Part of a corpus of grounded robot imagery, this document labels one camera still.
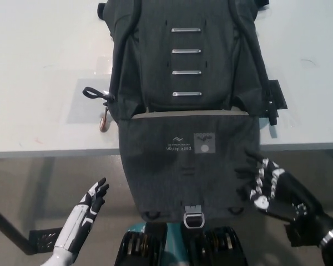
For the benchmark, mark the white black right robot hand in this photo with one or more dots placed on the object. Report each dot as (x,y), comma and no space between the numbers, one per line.
(283,194)

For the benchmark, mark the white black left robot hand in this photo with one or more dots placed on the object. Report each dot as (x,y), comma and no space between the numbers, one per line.
(83,213)

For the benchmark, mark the dark grey flap backpack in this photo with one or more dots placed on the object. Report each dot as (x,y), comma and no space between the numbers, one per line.
(188,110)

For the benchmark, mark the black floor foot plate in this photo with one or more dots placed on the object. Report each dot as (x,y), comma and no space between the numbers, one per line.
(292,235)
(41,239)

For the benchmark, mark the black table leg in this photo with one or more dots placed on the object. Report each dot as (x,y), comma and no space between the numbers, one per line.
(11,230)

